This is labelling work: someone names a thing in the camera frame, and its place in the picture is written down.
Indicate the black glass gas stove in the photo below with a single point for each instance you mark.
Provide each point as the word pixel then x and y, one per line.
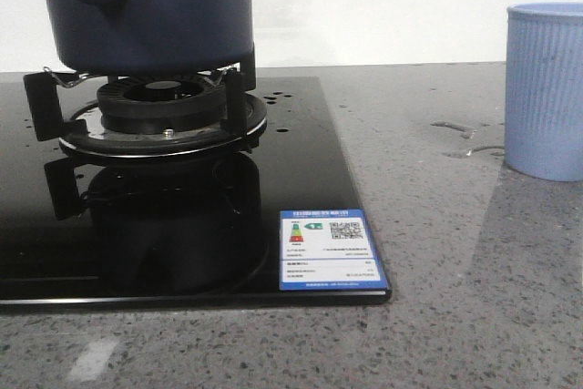
pixel 196 232

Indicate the blue energy label sticker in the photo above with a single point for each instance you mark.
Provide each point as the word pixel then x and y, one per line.
pixel 328 250

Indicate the dark blue cooking pot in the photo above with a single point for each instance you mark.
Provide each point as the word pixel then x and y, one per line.
pixel 139 37

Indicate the light blue ribbed cup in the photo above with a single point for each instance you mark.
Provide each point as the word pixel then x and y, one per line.
pixel 543 111

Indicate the black pot support grate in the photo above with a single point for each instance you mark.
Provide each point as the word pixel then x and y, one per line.
pixel 83 133

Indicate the black gas burner head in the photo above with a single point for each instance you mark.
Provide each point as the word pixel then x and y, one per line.
pixel 150 105

